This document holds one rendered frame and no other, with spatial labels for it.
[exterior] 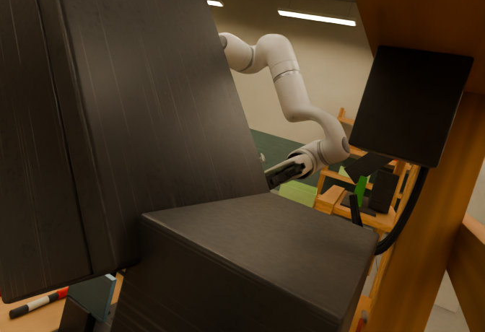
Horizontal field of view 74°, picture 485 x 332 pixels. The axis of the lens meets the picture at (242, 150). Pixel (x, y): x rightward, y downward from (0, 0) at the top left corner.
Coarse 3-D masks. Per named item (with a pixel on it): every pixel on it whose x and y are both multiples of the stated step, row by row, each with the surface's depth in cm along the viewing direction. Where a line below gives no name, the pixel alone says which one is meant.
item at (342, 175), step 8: (344, 112) 711; (344, 120) 666; (352, 120) 665; (352, 152) 659; (360, 152) 654; (408, 168) 622; (320, 176) 685; (336, 176) 669; (344, 176) 668; (368, 176) 656; (320, 184) 685; (368, 184) 651; (400, 184) 630; (400, 192) 664; (384, 232) 638
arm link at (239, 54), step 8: (224, 32) 104; (224, 40) 102; (232, 40) 103; (240, 40) 107; (224, 48) 102; (232, 48) 103; (240, 48) 106; (248, 48) 110; (232, 56) 104; (240, 56) 107; (248, 56) 110; (232, 64) 108; (240, 64) 110; (248, 64) 113
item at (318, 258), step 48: (144, 240) 27; (192, 240) 25; (240, 240) 28; (288, 240) 32; (336, 240) 36; (144, 288) 27; (192, 288) 25; (240, 288) 23; (288, 288) 22; (336, 288) 24
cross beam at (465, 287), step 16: (464, 224) 55; (480, 224) 62; (464, 240) 51; (480, 240) 43; (464, 256) 48; (480, 256) 40; (448, 272) 55; (464, 272) 45; (480, 272) 38; (464, 288) 43; (480, 288) 37; (464, 304) 40; (480, 304) 35; (480, 320) 33
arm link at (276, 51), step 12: (264, 36) 104; (276, 36) 102; (252, 48) 113; (264, 48) 102; (276, 48) 100; (288, 48) 100; (252, 60) 113; (264, 60) 104; (276, 60) 99; (288, 60) 98; (240, 72) 117; (252, 72) 116; (276, 72) 99
